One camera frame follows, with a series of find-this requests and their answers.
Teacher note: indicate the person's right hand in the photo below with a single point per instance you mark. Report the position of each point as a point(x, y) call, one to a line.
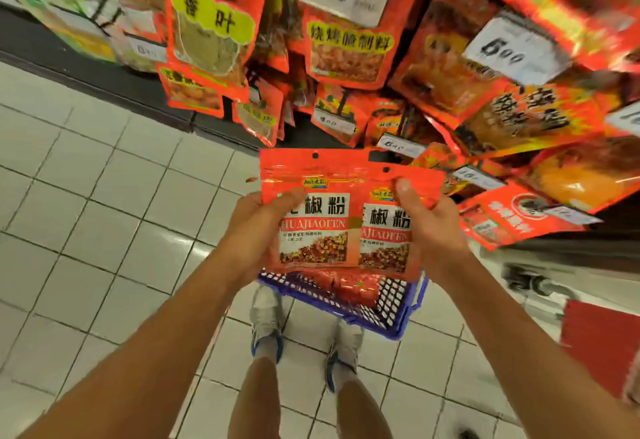
point(435, 234)

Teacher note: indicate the person's left hand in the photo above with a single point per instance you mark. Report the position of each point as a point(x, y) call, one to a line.
point(250, 244)

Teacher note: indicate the blue plastic basket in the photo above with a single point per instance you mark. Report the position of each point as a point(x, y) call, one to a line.
point(400, 319)

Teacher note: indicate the pile of red seasoning packets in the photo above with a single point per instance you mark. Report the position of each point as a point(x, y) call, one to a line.
point(340, 286)

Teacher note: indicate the person's left forearm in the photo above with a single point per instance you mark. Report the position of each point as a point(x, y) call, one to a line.
point(140, 374)

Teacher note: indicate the person's right forearm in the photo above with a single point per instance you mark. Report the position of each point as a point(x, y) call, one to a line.
point(540, 364)

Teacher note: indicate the person's left leg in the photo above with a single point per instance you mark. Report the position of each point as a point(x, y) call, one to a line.
point(255, 404)

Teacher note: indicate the person's leg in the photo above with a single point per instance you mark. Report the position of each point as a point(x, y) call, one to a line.
point(255, 404)
point(362, 416)

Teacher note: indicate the person's right leg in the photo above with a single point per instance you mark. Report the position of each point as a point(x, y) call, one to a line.
point(362, 416)

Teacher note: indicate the grey left shoe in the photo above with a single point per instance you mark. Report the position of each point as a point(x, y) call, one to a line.
point(266, 319)

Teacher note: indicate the grey shoe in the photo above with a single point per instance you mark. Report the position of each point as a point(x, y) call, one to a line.
point(266, 319)
point(344, 349)

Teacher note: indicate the grey right shoe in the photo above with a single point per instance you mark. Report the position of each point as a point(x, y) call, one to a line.
point(344, 349)

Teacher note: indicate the rows of hanging red packets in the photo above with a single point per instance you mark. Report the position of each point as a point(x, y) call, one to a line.
point(210, 24)

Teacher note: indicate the assorted green brown packets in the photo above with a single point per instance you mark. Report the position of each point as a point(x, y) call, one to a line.
point(60, 4)

